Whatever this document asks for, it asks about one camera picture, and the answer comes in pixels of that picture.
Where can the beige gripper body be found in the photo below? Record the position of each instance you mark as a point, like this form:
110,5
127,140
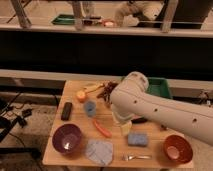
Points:
125,128

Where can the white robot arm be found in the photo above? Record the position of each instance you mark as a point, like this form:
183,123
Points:
129,97

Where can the blue sponge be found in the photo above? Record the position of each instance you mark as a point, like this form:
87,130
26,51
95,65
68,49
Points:
137,139

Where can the orange carrot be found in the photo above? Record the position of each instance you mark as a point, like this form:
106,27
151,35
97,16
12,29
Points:
101,129

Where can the silver fork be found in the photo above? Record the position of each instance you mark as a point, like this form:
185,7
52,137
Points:
131,157

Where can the grey blue cloth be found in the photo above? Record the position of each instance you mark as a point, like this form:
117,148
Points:
100,152

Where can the blue small cup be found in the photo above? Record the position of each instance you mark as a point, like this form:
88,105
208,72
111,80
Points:
90,108

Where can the wooden table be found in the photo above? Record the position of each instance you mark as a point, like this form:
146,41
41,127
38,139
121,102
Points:
78,117

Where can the brown dried item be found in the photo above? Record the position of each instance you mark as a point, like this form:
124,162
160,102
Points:
105,94

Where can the green plastic tray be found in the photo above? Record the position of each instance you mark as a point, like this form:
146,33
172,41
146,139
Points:
159,87

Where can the yellow banana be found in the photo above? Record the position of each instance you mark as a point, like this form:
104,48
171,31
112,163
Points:
92,87

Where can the red orange bowl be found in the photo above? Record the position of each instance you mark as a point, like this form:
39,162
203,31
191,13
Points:
177,149

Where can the purple bowl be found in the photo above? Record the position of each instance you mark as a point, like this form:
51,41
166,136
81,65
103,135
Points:
67,138

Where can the black rectangular block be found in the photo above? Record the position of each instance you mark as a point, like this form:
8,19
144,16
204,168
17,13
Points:
66,111

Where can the red bowl in background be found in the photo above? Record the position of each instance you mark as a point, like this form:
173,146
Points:
108,24

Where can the green tray in background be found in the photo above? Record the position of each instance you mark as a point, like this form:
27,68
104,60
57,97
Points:
64,19

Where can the black handled knife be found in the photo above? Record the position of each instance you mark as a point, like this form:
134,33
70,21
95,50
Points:
139,120

